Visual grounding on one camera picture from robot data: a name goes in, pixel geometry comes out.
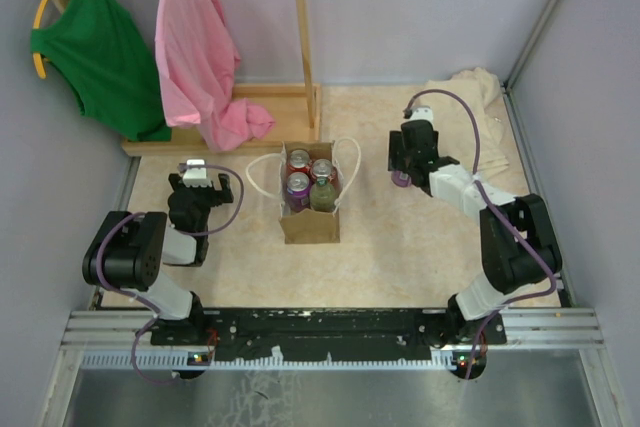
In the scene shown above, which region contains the beige folded cloth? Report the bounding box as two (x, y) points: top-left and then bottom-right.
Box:
(418, 67), (510, 180)

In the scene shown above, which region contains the wooden clothes rack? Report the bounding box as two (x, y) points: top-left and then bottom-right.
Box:
(30, 0), (320, 155)

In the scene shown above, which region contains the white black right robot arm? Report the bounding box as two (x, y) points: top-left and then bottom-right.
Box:
(388, 119), (563, 347)

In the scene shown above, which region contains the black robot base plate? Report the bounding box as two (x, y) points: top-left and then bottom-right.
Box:
(151, 308), (481, 362)

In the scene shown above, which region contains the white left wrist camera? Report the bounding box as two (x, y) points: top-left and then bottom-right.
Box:
(178, 159), (212, 188)

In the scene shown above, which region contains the purple Fanta soda can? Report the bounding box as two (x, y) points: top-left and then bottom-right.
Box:
(391, 170), (412, 188)

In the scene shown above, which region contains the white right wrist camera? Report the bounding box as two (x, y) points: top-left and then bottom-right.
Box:
(403, 105), (434, 122)

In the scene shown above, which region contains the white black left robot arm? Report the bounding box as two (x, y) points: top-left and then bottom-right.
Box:
(82, 142), (353, 344)

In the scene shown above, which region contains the green-capped Chang soda bottle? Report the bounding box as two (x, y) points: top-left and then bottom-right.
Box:
(309, 177), (337, 212)

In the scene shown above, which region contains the red coke can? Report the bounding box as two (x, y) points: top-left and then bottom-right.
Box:
(310, 158), (339, 190)
(286, 149), (312, 175)

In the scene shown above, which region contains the pink t-shirt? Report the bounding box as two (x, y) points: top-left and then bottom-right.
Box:
(154, 0), (275, 151)

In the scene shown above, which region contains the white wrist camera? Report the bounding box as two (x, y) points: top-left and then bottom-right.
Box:
(403, 105), (434, 122)
(178, 159), (212, 188)

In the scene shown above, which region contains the aluminium frame rail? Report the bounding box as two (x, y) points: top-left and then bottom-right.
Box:
(61, 307), (604, 379)

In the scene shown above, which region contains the green tank top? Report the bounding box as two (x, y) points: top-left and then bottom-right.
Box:
(30, 0), (171, 142)

